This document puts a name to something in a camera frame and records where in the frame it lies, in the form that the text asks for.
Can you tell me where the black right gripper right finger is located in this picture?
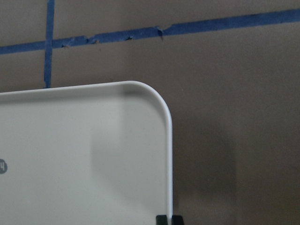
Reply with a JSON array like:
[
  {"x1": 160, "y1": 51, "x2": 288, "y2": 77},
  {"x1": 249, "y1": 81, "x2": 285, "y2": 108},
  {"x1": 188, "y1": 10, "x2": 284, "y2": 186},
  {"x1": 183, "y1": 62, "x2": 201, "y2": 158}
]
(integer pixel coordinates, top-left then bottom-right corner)
[{"x1": 171, "y1": 215, "x2": 183, "y2": 225}]

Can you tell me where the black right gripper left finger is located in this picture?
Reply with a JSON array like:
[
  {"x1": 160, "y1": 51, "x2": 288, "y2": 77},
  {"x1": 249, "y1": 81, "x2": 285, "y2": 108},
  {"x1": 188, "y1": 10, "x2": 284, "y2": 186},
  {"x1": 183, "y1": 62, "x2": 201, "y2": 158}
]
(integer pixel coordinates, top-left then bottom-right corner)
[{"x1": 156, "y1": 215, "x2": 167, "y2": 225}]

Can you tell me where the cream rabbit tray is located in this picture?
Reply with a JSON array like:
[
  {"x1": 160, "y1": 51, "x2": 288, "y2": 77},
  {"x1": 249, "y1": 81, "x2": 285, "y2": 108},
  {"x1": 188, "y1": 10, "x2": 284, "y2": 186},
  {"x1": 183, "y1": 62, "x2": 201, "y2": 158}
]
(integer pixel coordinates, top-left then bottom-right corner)
[{"x1": 0, "y1": 81, "x2": 173, "y2": 225}]

